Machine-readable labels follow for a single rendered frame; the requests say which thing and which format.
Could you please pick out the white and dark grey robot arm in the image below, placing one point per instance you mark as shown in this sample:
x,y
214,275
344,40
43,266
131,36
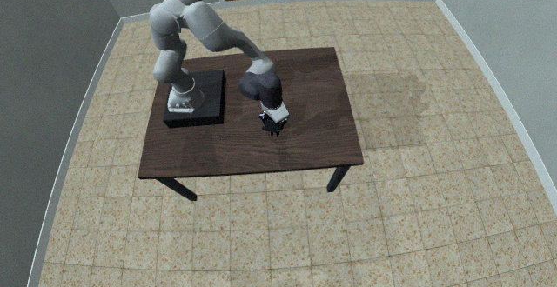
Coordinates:
x,y
259,83

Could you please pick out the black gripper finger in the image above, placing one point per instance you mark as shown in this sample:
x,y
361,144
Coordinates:
x,y
281,127
262,118

